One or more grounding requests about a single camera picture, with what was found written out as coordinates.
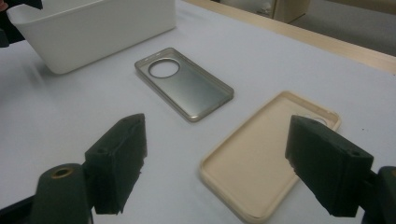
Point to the wooden shelf unit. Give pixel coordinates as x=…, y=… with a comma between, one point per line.
x=292, y=9

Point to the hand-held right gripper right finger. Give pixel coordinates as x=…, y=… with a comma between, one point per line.
x=330, y=165

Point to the white plastic bin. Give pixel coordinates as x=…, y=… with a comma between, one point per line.
x=93, y=37

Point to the grey phone case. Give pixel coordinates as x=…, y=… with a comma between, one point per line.
x=193, y=93

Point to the white table cover sheet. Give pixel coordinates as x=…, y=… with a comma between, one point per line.
x=62, y=109

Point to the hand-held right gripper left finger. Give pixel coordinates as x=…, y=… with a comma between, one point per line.
x=118, y=161

